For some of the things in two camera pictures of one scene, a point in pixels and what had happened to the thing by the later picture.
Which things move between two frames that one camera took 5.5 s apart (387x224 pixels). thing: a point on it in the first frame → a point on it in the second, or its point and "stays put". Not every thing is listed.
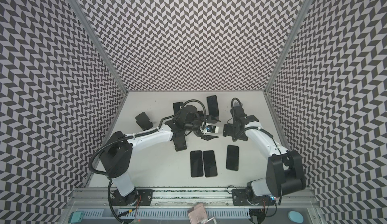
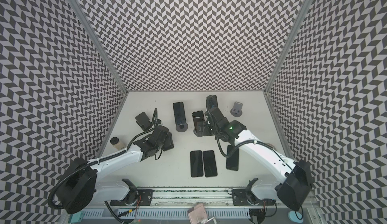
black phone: (209, 163) stays put
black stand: (180, 141) → (169, 144)
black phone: (196, 164) stays put
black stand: (143, 121) stays put
